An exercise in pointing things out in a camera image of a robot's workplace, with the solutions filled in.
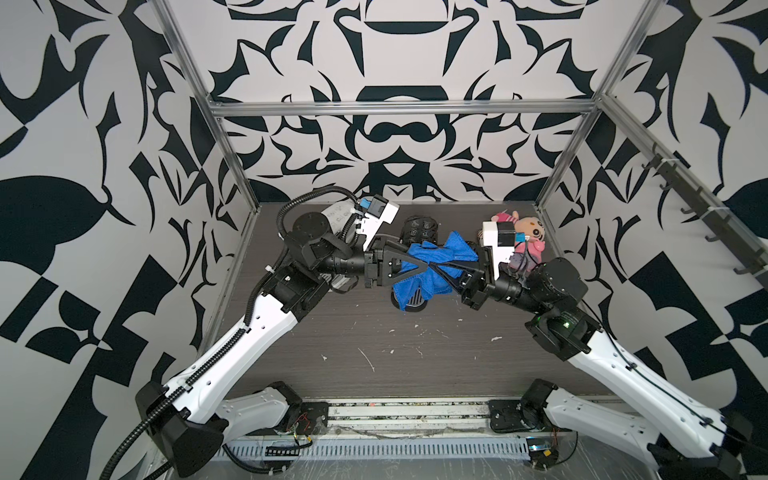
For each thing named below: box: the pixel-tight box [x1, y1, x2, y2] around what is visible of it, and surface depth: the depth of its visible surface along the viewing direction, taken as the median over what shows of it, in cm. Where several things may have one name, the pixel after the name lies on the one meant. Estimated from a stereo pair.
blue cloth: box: [393, 231, 479, 310], surface depth 52 cm
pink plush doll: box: [491, 209, 546, 272], surface depth 104 cm
